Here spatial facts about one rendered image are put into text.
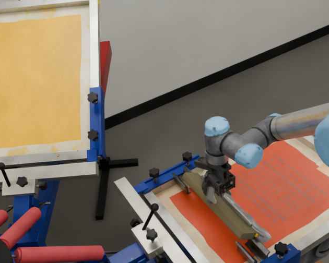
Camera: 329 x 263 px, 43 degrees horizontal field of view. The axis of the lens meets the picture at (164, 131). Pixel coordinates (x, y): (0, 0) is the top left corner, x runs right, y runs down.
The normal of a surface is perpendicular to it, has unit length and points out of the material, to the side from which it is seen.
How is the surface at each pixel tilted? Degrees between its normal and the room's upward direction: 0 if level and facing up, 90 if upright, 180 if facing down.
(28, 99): 32
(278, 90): 0
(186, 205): 0
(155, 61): 90
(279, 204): 0
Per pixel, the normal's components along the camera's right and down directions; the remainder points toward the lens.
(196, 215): -0.10, -0.77
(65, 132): -0.07, -0.32
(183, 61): 0.51, 0.50
